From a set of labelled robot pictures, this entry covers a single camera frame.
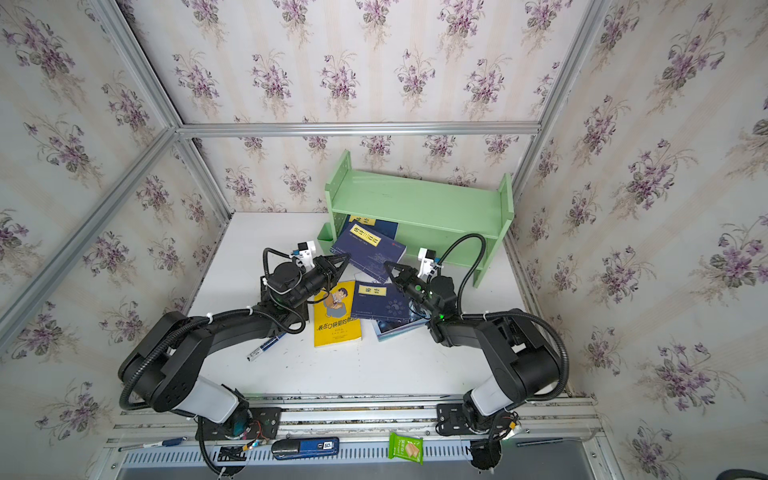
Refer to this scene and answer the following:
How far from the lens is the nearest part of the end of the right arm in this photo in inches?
26.6

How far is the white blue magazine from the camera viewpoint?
35.4 inches

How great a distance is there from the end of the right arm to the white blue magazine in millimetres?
192
